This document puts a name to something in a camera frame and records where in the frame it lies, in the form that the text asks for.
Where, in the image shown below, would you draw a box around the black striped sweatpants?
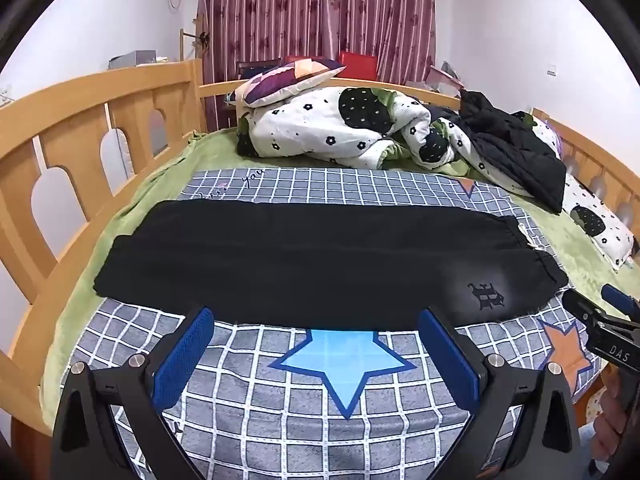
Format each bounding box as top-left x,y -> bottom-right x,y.
93,200 -> 568,330

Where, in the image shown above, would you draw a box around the person's right hand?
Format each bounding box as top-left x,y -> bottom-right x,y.
590,368 -> 639,479

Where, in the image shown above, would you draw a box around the grey checked star bedsheet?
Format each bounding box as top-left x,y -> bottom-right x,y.
67,168 -> 603,479

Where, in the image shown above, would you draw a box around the black quilted jacket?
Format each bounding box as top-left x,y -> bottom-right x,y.
437,90 -> 566,214

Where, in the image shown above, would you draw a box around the white floral strawberry quilt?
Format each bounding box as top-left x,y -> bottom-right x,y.
236,87 -> 529,197

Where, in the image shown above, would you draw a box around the purple patterned pillow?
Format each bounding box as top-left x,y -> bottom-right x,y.
232,58 -> 346,108

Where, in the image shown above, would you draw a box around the grey box behind headboard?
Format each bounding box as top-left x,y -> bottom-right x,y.
107,50 -> 169,70

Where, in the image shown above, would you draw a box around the wooden coat rack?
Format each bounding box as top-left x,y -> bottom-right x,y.
179,13 -> 209,61

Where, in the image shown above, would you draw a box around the maroon striped curtain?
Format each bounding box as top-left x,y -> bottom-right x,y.
195,0 -> 437,134

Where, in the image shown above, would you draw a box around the wooden bed frame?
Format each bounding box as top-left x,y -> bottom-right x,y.
0,57 -> 640,480

